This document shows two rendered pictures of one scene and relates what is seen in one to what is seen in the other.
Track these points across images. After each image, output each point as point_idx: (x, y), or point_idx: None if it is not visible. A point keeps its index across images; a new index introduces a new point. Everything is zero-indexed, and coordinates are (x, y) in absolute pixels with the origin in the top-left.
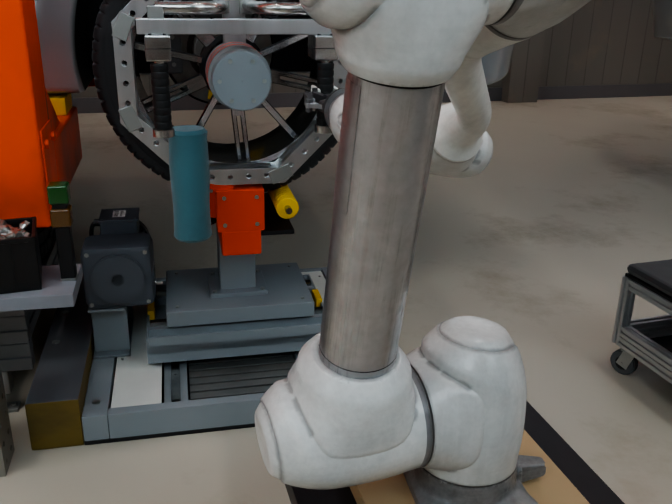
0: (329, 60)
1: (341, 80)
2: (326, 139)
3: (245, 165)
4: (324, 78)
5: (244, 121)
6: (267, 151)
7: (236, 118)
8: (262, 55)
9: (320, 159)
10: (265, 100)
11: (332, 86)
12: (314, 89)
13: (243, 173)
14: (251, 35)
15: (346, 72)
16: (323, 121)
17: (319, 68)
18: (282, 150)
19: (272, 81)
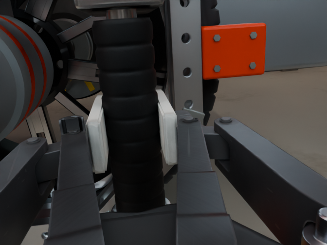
0: (131, 7)
1: (189, 70)
2: (169, 169)
3: (48, 210)
4: (118, 75)
5: (50, 139)
6: (94, 172)
7: (37, 136)
8: (63, 40)
9: (166, 182)
10: (77, 107)
11: (152, 100)
12: (69, 124)
13: (36, 232)
14: (40, 9)
15: (197, 56)
16: (132, 210)
17: (97, 40)
18: (109, 176)
19: (84, 79)
